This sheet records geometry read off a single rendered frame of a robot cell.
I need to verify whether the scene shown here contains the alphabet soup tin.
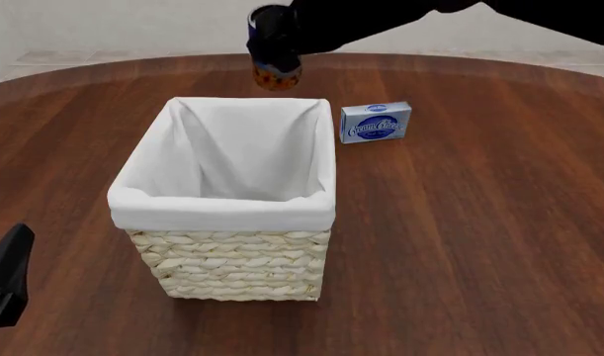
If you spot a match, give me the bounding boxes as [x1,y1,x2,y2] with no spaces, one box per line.
[246,4,303,92]

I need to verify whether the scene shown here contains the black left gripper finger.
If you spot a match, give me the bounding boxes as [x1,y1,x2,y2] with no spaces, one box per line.
[0,222,36,297]

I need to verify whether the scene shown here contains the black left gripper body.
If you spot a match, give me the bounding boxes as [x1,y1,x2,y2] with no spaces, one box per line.
[0,283,30,332]

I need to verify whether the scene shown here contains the white cloth basket liner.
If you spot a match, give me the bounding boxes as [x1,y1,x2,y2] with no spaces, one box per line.
[106,96,339,234]

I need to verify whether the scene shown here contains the pale woven wicker basket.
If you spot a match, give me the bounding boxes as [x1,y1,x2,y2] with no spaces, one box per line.
[125,227,332,303]

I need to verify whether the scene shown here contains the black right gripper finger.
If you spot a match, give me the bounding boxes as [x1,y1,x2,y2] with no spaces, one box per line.
[254,4,303,73]

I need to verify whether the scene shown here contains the blue cream cheese box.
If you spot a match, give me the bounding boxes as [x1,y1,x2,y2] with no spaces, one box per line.
[339,101,415,145]

